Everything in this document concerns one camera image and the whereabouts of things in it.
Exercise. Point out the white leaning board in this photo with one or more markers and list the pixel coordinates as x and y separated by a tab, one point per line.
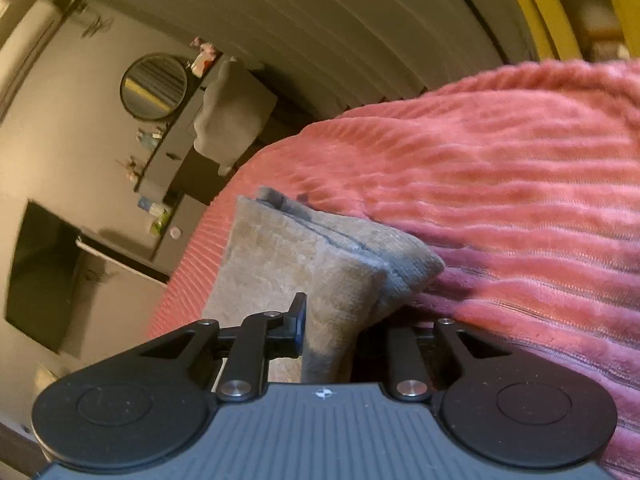
125	260

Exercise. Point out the white shell chair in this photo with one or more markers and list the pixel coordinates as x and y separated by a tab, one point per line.
236	107

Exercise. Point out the pink toy on vanity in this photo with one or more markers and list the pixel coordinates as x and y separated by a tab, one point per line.
207	55

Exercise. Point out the black wall television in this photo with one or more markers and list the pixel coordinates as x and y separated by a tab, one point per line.
42	282

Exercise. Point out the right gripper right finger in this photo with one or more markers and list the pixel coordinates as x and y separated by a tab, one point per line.
408	377

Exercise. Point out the grey sweatpants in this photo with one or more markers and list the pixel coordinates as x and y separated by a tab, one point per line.
354	273

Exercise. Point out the grey vanity desk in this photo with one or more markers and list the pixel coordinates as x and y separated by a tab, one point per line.
164	176

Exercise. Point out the grey small cabinet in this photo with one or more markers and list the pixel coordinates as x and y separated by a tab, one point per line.
177	232

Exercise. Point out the white blue container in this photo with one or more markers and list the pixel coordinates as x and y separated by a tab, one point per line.
150	207

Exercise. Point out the round black mirror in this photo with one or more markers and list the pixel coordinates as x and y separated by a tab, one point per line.
154	86

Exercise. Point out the pink ribbed bedspread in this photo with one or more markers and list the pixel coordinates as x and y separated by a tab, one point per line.
525	180

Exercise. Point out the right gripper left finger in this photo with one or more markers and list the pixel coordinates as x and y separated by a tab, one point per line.
250	347

